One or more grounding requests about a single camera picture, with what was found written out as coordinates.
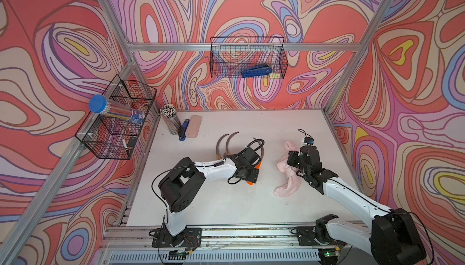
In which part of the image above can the cup of pencils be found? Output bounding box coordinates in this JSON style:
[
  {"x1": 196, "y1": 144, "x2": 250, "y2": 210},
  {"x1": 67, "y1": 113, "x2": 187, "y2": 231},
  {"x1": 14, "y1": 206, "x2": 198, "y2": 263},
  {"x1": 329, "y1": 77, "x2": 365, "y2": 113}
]
[{"x1": 160, "y1": 104, "x2": 182, "y2": 135}]

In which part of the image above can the black wire basket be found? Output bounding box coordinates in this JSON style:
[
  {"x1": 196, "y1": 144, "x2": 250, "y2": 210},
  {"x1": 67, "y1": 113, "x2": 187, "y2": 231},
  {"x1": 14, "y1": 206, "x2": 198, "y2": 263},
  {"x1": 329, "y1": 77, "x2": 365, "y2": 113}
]
[
  {"x1": 75, "y1": 75, "x2": 157, "y2": 160},
  {"x1": 209, "y1": 35, "x2": 288, "y2": 78}
]

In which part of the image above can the aluminium rail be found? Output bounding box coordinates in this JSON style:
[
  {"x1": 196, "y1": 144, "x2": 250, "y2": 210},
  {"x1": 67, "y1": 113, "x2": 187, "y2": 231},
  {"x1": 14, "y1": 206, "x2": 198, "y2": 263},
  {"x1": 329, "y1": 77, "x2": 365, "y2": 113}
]
[{"x1": 95, "y1": 225, "x2": 375, "y2": 265}]

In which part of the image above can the black wire basket back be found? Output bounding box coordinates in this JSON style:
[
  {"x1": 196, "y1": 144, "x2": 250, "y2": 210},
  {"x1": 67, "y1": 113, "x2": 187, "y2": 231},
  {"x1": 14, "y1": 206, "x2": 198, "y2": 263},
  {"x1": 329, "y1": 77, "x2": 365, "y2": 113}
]
[{"x1": 209, "y1": 35, "x2": 288, "y2": 78}]

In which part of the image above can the clear tube blue cap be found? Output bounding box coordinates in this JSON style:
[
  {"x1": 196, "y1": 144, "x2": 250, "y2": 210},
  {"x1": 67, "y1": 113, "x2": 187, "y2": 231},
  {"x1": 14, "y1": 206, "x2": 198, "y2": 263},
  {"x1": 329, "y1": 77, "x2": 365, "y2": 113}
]
[{"x1": 88, "y1": 95, "x2": 145, "y2": 125}]

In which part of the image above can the pink rag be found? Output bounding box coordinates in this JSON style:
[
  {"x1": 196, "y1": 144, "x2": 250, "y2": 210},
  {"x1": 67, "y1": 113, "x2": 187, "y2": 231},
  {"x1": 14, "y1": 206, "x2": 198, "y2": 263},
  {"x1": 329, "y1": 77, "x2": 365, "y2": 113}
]
[{"x1": 274, "y1": 141, "x2": 301, "y2": 198}]

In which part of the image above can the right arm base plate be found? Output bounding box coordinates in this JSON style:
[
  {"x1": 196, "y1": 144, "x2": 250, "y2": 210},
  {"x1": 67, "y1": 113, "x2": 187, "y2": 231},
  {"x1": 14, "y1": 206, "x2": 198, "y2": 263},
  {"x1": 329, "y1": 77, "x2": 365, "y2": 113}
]
[{"x1": 290, "y1": 226, "x2": 347, "y2": 248}]

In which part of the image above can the orange handled sickle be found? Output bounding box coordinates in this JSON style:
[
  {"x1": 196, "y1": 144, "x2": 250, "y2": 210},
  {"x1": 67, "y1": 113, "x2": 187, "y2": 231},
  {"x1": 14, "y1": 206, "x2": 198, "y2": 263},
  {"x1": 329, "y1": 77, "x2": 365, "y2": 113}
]
[{"x1": 246, "y1": 139, "x2": 265, "y2": 186}]

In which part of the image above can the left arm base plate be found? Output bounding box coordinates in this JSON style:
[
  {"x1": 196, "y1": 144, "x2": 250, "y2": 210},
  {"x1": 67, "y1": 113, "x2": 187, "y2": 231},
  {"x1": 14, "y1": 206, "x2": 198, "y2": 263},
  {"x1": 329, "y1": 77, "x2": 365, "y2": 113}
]
[{"x1": 148, "y1": 227, "x2": 202, "y2": 249}]

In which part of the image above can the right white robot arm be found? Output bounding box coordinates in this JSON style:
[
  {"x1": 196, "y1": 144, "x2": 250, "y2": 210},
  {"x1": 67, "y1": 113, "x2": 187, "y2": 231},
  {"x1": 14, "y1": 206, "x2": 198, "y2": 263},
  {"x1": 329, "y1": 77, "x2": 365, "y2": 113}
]
[{"x1": 287, "y1": 145, "x2": 427, "y2": 265}]

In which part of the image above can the black wire basket left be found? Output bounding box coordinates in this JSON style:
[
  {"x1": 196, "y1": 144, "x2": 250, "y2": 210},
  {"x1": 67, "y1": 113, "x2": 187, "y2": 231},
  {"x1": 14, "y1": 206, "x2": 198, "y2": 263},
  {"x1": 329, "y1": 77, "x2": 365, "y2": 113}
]
[{"x1": 75, "y1": 75, "x2": 157, "y2": 160}]

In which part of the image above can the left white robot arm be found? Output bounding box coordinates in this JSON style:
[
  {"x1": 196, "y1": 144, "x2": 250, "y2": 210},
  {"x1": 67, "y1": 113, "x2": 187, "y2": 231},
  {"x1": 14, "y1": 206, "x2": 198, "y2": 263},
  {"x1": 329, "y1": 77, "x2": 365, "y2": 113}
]
[{"x1": 157, "y1": 147, "x2": 263, "y2": 237}]

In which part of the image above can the wooden handled sickle right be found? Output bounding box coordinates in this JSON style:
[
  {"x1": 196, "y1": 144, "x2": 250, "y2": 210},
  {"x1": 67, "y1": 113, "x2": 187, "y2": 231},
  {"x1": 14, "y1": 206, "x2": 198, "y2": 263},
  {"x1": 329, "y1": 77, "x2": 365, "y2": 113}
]
[{"x1": 224, "y1": 131, "x2": 239, "y2": 157}]

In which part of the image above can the pink case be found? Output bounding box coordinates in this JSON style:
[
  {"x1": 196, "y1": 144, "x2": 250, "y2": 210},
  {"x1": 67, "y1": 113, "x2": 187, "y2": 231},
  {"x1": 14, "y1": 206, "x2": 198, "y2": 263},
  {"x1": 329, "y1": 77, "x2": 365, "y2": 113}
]
[{"x1": 185, "y1": 115, "x2": 202, "y2": 139}]

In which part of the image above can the blue tool in basket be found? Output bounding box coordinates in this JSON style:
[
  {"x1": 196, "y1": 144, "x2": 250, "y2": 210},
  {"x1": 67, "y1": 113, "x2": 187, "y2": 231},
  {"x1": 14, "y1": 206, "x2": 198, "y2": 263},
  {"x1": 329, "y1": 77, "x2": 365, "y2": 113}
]
[{"x1": 241, "y1": 65, "x2": 272, "y2": 78}]

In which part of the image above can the blue stapler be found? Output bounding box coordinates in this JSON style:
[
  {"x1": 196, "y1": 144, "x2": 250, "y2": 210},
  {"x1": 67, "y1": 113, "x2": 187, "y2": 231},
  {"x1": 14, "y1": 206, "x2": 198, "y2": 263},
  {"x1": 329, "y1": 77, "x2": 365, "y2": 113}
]
[{"x1": 178, "y1": 119, "x2": 190, "y2": 141}]

